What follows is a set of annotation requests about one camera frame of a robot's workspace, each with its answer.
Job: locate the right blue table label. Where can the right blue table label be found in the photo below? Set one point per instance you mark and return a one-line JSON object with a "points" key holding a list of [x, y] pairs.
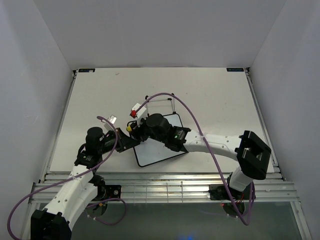
{"points": [[234, 69]]}

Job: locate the blue table label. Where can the blue table label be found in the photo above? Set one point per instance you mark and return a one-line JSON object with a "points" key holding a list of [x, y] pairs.
{"points": [[86, 70], [234, 69]]}

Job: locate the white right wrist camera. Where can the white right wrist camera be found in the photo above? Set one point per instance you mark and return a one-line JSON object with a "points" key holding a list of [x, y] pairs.
{"points": [[138, 113]]}

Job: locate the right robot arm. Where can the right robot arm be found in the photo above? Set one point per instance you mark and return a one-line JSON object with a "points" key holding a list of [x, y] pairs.
{"points": [[248, 149]]}

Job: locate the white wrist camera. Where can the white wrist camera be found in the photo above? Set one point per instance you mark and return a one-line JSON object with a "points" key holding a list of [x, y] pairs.
{"points": [[109, 123], [138, 113]]}

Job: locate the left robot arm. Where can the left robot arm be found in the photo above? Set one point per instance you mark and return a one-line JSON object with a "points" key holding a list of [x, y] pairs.
{"points": [[57, 219]]}

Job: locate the whiteboard with black frame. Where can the whiteboard with black frame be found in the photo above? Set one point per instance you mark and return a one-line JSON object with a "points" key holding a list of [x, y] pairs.
{"points": [[151, 152]]}

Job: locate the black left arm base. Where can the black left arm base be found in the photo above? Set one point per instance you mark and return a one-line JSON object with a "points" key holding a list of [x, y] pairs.
{"points": [[108, 192]]}

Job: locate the left blue table label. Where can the left blue table label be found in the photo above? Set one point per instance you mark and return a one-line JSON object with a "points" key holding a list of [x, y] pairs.
{"points": [[86, 70]]}

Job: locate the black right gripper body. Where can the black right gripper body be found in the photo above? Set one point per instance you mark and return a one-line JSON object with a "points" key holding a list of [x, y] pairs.
{"points": [[142, 132]]}

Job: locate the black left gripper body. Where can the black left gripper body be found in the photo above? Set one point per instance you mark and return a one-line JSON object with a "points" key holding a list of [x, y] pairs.
{"points": [[110, 142]]}

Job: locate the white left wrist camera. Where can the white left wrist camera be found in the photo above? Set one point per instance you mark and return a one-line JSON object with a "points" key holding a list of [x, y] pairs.
{"points": [[109, 123]]}

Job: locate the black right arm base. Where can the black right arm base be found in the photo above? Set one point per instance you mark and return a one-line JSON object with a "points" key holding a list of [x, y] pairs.
{"points": [[219, 192]]}

